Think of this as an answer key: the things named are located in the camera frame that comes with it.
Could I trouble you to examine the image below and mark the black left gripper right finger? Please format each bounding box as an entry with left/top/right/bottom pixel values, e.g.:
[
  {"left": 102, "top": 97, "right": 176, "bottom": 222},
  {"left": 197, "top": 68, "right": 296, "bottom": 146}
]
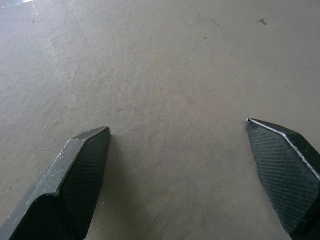
[{"left": 245, "top": 118, "right": 320, "bottom": 240}]

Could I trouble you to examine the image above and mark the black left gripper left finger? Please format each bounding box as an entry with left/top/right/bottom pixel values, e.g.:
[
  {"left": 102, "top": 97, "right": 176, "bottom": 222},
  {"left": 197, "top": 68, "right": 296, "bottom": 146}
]
[{"left": 0, "top": 126, "right": 111, "bottom": 240}]

